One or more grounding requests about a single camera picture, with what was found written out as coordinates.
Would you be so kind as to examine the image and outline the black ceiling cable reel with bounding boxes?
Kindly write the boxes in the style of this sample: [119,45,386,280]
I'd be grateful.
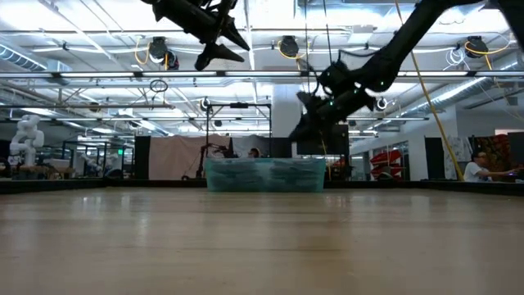
[147,35,169,61]
[280,34,300,58]
[465,35,489,57]

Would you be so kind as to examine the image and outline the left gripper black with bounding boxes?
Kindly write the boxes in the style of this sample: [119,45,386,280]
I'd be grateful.
[163,0,251,71]

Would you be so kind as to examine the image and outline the silver ventilation duct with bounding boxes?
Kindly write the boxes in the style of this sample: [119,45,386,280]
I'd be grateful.
[0,43,75,85]

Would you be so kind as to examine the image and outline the colourful patterned fabric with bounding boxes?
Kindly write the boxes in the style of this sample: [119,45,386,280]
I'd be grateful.
[474,134,513,172]

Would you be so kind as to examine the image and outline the thin yellow hanging cable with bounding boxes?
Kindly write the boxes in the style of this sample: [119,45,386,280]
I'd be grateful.
[278,39,332,181]

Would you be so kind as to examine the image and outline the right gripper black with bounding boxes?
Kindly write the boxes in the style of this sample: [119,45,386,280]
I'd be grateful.
[288,92,341,143]

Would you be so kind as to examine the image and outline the teal translucent plastic basket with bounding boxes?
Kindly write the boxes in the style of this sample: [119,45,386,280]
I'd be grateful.
[204,157,328,193]

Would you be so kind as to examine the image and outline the black monitor screen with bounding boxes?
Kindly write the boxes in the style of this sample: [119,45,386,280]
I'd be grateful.
[296,124,350,157]

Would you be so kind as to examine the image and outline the beige curtain partition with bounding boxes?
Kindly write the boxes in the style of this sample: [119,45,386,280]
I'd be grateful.
[148,134,232,180]

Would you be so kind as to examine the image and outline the long yellow cable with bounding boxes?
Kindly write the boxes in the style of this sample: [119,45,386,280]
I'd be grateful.
[393,0,466,182]

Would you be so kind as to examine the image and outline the white robot figure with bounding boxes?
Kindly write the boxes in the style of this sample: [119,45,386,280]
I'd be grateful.
[8,113,45,167]

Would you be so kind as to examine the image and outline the black gantry frame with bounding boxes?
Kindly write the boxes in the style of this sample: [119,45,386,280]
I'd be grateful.
[206,102,273,159]

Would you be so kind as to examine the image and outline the tall black panel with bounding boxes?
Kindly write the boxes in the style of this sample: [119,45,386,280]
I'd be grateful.
[133,134,151,180]

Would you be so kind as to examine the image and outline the red stacked items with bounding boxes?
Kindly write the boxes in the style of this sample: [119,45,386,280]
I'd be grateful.
[369,149,404,177]

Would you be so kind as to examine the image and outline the long ceiling light strip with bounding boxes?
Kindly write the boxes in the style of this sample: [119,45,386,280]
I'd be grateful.
[0,70,524,79]

